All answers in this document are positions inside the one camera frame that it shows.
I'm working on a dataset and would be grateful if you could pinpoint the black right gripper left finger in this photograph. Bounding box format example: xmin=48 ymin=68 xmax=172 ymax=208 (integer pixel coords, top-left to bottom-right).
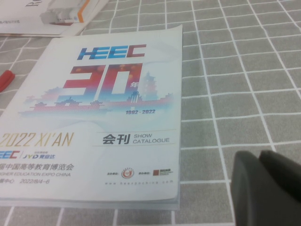
xmin=230 ymin=150 xmax=301 ymax=226

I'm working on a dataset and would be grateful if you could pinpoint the white HEEC show catalogue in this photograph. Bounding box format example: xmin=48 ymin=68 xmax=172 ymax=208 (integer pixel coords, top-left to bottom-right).
xmin=0 ymin=23 xmax=184 ymax=210

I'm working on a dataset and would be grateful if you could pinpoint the white booklet under ROS book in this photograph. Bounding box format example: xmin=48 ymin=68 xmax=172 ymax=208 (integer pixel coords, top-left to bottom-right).
xmin=0 ymin=0 xmax=110 ymax=37

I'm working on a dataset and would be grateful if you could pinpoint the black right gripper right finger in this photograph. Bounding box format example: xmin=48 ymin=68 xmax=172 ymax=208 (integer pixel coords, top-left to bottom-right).
xmin=258 ymin=150 xmax=301 ymax=202

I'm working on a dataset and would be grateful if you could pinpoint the red marker pen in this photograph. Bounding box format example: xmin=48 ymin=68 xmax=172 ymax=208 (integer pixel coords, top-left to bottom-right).
xmin=0 ymin=70 xmax=16 ymax=93

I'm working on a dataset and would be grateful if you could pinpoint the white orange ROS book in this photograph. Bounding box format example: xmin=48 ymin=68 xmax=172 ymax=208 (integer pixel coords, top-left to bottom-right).
xmin=0 ymin=0 xmax=91 ymax=25

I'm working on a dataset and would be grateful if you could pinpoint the grey checkered tablecloth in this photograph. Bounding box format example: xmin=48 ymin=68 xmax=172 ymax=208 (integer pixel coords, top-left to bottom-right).
xmin=0 ymin=0 xmax=301 ymax=226

